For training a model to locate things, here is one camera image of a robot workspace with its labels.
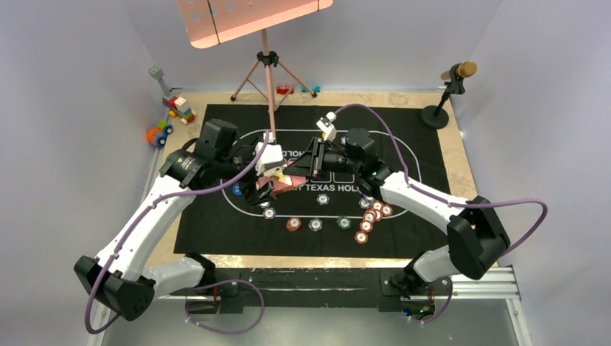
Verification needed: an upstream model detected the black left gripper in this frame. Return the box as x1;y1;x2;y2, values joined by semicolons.
215;136;276;205

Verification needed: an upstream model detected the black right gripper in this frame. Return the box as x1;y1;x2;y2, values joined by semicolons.
284;137;361;180

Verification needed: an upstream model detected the lone blue chip mid-table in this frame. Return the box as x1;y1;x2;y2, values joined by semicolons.
316;193;330;205

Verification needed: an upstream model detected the red poker chip stack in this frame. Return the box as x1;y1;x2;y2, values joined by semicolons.
286;217;302;232

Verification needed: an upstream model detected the blue poker chip stack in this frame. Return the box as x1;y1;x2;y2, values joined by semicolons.
308;218;323;232

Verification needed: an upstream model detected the blue small blind button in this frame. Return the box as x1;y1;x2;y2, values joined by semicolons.
232;183;243;196

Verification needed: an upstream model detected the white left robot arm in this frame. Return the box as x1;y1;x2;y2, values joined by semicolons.
74;119;285;321

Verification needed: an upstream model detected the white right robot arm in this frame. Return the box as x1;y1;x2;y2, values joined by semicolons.
283;112;511;293

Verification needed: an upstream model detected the red playing card box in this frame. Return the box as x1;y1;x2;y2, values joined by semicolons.
257;161;308;195

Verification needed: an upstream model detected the green poker chip stack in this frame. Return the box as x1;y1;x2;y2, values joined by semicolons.
336;216;352;229

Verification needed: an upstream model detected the small teal toy block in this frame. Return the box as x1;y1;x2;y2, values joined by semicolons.
301;86;321;93

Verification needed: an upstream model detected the small red toy block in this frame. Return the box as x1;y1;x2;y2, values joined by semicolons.
275;84;295;95

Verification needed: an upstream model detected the colourful toy block train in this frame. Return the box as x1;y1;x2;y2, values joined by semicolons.
162;96;196;125

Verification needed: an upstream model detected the gold microphone on stand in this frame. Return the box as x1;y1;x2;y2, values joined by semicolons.
420;61;478;130

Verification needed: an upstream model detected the grey toy block tower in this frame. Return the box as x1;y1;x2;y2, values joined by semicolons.
148;65;172;97

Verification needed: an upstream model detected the pink music stand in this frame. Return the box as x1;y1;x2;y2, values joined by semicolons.
177;0;334;133

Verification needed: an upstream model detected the aluminium mounting rail frame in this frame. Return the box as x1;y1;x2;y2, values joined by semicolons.
88;267;531;345

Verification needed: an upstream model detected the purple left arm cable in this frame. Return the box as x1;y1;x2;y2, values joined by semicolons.
84;131;275;335

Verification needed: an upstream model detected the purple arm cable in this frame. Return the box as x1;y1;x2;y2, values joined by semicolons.
333;103;549;324
84;131;275;335

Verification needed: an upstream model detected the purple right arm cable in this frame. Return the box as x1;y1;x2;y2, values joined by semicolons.
333;103;549;324

